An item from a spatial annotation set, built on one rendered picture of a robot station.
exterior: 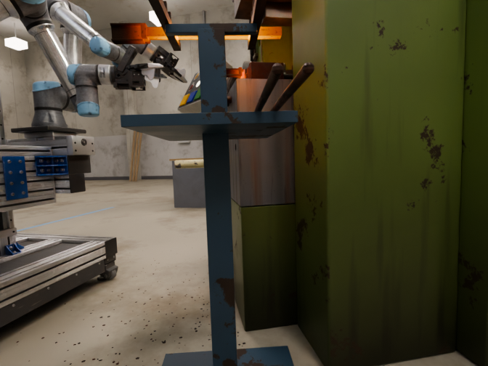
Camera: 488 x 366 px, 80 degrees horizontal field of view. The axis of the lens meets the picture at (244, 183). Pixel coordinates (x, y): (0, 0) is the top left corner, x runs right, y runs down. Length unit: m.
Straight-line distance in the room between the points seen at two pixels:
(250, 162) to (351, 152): 0.35
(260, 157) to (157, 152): 9.60
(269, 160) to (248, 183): 0.11
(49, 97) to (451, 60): 1.63
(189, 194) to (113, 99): 8.21
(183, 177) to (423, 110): 3.31
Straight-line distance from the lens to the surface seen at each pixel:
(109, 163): 11.74
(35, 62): 14.43
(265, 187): 1.04
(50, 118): 1.70
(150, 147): 10.70
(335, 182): 0.84
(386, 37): 0.97
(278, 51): 1.57
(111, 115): 11.72
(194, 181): 3.89
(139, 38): 0.90
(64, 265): 1.56
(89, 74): 1.28
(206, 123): 0.51
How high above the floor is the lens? 0.64
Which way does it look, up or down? 5 degrees down
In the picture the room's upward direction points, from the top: 2 degrees counter-clockwise
